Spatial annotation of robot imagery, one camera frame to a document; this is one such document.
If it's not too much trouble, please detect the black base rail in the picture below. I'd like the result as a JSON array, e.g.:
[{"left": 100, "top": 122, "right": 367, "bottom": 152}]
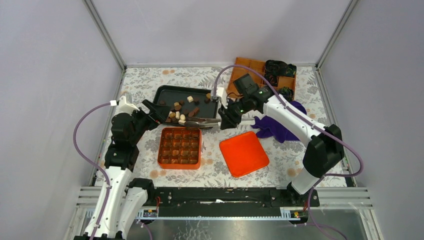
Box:
[{"left": 136, "top": 187, "right": 320, "bottom": 220}]

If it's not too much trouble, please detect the black chocolate tray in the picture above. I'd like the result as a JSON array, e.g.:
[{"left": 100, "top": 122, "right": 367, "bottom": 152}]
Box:
[{"left": 153, "top": 85, "right": 218, "bottom": 119}]

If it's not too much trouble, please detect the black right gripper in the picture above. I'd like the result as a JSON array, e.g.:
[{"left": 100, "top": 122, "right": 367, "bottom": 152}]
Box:
[{"left": 217, "top": 95, "right": 250, "bottom": 131}]

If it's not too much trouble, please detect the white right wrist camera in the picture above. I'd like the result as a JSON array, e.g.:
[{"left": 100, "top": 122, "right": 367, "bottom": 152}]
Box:
[{"left": 214, "top": 87, "right": 228, "bottom": 109}]

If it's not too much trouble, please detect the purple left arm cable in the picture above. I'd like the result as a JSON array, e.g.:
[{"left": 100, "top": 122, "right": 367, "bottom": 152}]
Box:
[{"left": 72, "top": 101, "right": 118, "bottom": 240}]

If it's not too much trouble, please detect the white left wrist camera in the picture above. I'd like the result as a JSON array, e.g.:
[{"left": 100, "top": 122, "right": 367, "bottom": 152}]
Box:
[{"left": 117, "top": 93, "right": 140, "bottom": 115}]

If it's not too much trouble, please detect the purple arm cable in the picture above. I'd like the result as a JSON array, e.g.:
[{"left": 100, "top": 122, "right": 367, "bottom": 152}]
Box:
[
  {"left": 72, "top": 101, "right": 118, "bottom": 240},
  {"left": 211, "top": 64, "right": 365, "bottom": 240}
]

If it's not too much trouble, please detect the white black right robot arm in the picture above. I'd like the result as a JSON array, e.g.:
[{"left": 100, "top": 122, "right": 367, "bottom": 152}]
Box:
[{"left": 211, "top": 73, "right": 345, "bottom": 206}]

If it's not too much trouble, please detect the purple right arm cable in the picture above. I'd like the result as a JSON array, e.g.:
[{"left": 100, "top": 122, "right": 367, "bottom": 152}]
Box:
[{"left": 211, "top": 64, "right": 365, "bottom": 240}]

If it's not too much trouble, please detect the purple cloth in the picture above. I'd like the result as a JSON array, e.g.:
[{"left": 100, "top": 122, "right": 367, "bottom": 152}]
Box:
[{"left": 251, "top": 115, "right": 300, "bottom": 144}]

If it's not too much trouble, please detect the orange compartment organizer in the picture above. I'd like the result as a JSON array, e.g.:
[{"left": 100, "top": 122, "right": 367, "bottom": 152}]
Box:
[{"left": 226, "top": 57, "right": 296, "bottom": 102}]

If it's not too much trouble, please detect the orange box lid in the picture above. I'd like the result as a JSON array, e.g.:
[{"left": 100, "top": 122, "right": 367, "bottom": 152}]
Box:
[{"left": 219, "top": 131, "right": 270, "bottom": 178}]

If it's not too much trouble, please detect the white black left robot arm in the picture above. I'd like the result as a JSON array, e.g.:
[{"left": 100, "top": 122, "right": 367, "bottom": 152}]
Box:
[{"left": 72, "top": 99, "right": 171, "bottom": 240}]

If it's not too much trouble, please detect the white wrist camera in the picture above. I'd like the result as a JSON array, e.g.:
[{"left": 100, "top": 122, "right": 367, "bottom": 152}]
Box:
[
  {"left": 117, "top": 93, "right": 140, "bottom": 115},
  {"left": 214, "top": 87, "right": 228, "bottom": 109}
]

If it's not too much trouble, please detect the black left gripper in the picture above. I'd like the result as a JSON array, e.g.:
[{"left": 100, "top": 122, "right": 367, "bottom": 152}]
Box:
[{"left": 128, "top": 99, "right": 172, "bottom": 146}]

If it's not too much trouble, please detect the metal tongs white handle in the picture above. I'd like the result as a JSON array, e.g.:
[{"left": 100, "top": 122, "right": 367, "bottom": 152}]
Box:
[{"left": 184, "top": 117, "right": 264, "bottom": 129}]

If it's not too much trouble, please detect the orange chocolate box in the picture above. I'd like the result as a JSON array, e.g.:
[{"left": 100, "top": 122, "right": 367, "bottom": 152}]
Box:
[{"left": 157, "top": 127, "right": 202, "bottom": 170}]

